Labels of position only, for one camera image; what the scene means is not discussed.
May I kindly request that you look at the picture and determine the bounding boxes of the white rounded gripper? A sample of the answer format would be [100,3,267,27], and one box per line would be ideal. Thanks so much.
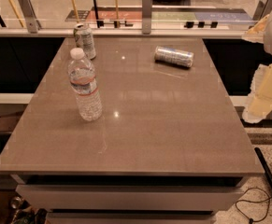
[241,10,272,123]

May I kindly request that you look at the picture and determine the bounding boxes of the silver blue redbull can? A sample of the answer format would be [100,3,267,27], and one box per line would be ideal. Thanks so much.
[154,46,193,68]

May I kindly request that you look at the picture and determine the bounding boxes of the green white soda can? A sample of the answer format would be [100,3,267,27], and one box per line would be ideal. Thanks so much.
[73,23,96,60]

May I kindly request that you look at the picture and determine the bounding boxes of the black pole on floor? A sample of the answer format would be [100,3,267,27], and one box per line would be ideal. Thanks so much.
[254,147,272,210]

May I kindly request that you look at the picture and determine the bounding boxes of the coloured floor mat strip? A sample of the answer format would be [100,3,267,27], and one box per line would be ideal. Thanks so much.
[64,7,255,23]

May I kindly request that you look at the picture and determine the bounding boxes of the yellow stick right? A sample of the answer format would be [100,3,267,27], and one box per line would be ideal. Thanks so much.
[115,0,121,28]

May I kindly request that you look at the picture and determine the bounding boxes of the yellow stick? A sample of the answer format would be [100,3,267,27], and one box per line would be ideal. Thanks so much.
[115,0,121,28]
[8,0,25,28]
[71,0,79,23]

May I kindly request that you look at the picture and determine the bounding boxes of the clear plastic water bottle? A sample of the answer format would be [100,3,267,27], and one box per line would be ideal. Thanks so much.
[67,48,102,121]

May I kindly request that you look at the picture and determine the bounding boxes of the black stick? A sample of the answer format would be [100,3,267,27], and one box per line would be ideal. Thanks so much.
[93,0,104,28]

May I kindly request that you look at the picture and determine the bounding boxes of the yellow stick middle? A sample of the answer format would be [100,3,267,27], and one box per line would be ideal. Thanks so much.
[71,0,79,23]

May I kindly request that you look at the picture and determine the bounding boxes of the grey table drawer unit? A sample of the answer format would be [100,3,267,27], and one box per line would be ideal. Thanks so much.
[16,184,243,224]

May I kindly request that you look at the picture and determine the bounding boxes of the yellow stick left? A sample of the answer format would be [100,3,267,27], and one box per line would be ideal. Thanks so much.
[8,0,25,28]

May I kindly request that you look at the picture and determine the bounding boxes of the cans under table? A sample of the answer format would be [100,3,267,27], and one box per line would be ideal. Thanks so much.
[7,196,47,224]

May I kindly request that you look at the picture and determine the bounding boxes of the middle metal railing post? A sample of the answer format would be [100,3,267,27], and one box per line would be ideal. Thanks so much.
[142,0,152,35]

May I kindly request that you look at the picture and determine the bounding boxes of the left metal railing post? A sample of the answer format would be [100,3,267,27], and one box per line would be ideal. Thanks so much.
[18,0,41,34]

